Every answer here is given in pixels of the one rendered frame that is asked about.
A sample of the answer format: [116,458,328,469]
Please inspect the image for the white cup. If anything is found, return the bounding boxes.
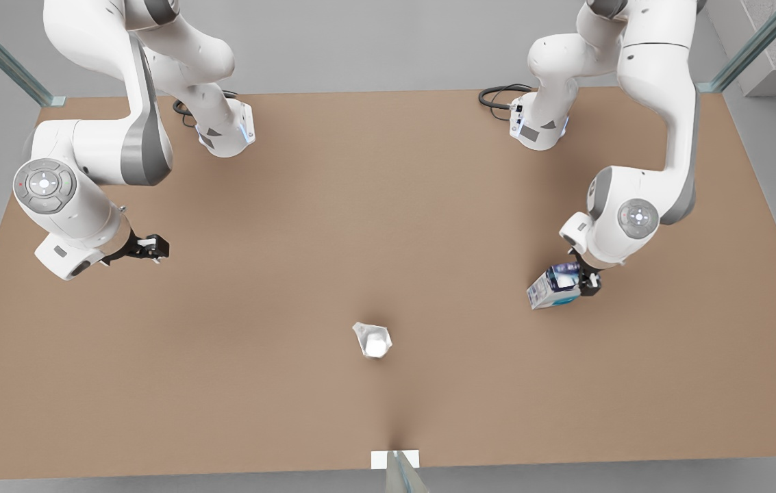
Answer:
[351,321,394,359]

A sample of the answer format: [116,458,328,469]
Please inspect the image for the blue and white milk carton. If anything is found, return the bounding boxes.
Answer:
[526,262,584,311]

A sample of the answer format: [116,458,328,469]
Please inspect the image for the black cable loop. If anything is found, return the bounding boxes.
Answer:
[477,83,534,122]
[172,89,242,129]

